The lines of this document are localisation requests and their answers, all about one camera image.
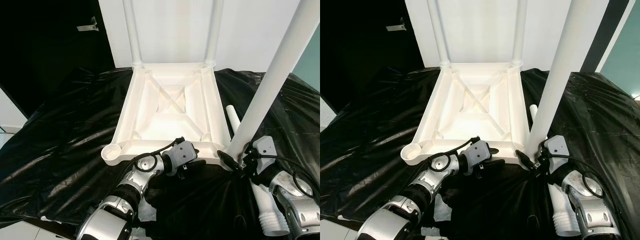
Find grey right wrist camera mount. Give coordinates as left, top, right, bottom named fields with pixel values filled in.
left=544, top=135, right=570, bottom=174
left=252, top=136, right=277, bottom=174

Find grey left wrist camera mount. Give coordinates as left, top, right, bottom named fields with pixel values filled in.
left=465, top=140, right=494, bottom=176
left=165, top=141, right=199, bottom=177

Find black door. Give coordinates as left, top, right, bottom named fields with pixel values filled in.
left=320, top=0, right=425, bottom=115
left=0, top=0, right=116, bottom=117

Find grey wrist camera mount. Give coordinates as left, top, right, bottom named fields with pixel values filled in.
left=544, top=135, right=570, bottom=174
left=465, top=140, right=494, bottom=176
left=252, top=136, right=277, bottom=174
left=165, top=141, right=199, bottom=177

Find black wall strip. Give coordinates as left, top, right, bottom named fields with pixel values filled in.
left=580, top=0, right=629, bottom=74

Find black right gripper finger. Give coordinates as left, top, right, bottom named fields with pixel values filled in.
left=217, top=151, right=242, bottom=174
left=517, top=150, right=539, bottom=171

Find silver metal door handle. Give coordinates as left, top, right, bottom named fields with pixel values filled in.
left=386, top=17, right=407, bottom=32
left=77, top=17, right=99, bottom=32

